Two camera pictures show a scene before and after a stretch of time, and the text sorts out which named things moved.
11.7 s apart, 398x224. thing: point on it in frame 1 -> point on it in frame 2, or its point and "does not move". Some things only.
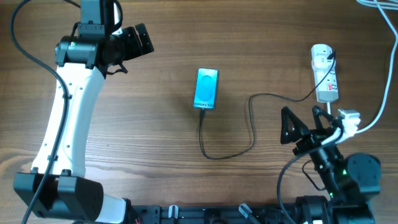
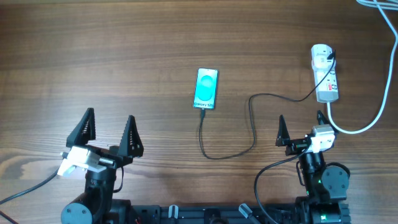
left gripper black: (130, 34) -> (111, 154)
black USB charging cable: (333, 53) does not move
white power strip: (327, 89) does not move
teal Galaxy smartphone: (204, 94) does not move
